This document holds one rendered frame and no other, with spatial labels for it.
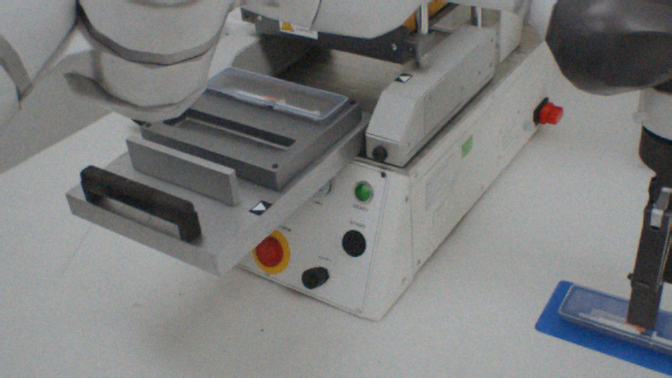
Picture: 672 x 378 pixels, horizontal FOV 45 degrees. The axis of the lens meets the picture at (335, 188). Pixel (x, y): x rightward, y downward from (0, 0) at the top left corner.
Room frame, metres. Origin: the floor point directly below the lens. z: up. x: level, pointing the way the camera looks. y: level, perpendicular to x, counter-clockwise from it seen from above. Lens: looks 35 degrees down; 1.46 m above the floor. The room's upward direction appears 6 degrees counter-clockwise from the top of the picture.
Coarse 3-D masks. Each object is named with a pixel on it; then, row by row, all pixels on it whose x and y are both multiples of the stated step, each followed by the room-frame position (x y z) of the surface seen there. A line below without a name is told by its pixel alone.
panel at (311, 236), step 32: (352, 160) 0.82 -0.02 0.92; (352, 192) 0.80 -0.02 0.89; (384, 192) 0.78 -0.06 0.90; (288, 224) 0.83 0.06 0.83; (320, 224) 0.81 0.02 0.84; (352, 224) 0.78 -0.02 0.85; (288, 256) 0.81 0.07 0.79; (320, 256) 0.79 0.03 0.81; (352, 256) 0.76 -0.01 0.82; (320, 288) 0.77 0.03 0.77; (352, 288) 0.75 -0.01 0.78
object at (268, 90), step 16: (208, 80) 0.91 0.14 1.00; (224, 80) 0.90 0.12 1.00; (240, 80) 0.90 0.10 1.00; (256, 80) 0.89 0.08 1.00; (272, 80) 0.89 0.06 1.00; (240, 96) 0.86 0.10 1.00; (256, 96) 0.85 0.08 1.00; (272, 96) 0.85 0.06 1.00; (288, 96) 0.85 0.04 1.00; (304, 96) 0.84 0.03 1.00; (320, 96) 0.84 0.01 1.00; (336, 96) 0.83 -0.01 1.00; (304, 112) 0.80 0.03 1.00; (320, 112) 0.80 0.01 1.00
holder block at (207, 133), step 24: (216, 96) 0.88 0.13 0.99; (168, 120) 0.84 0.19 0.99; (192, 120) 0.85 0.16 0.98; (216, 120) 0.83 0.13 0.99; (240, 120) 0.82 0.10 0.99; (264, 120) 0.81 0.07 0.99; (288, 120) 0.81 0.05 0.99; (336, 120) 0.80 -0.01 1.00; (360, 120) 0.83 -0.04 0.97; (168, 144) 0.80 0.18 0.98; (192, 144) 0.77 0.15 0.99; (216, 144) 0.77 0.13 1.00; (240, 144) 0.79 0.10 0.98; (264, 144) 0.78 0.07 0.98; (288, 144) 0.77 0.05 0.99; (312, 144) 0.76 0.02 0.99; (240, 168) 0.73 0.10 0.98; (264, 168) 0.71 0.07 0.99; (288, 168) 0.72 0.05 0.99
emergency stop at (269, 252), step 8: (264, 240) 0.83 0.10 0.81; (272, 240) 0.82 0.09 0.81; (256, 248) 0.83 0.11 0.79; (264, 248) 0.82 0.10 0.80; (272, 248) 0.82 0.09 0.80; (280, 248) 0.82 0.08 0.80; (256, 256) 0.83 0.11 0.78; (264, 256) 0.82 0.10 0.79; (272, 256) 0.81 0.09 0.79; (280, 256) 0.81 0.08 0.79; (264, 264) 0.81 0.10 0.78; (272, 264) 0.81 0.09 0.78
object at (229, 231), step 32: (352, 128) 0.82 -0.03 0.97; (128, 160) 0.79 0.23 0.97; (160, 160) 0.74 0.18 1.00; (192, 160) 0.72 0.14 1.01; (320, 160) 0.75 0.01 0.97; (192, 192) 0.72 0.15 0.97; (224, 192) 0.69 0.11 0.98; (256, 192) 0.71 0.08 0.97; (288, 192) 0.70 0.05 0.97; (128, 224) 0.68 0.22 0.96; (160, 224) 0.67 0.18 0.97; (224, 224) 0.65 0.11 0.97; (256, 224) 0.66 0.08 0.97; (192, 256) 0.63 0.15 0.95; (224, 256) 0.62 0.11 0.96
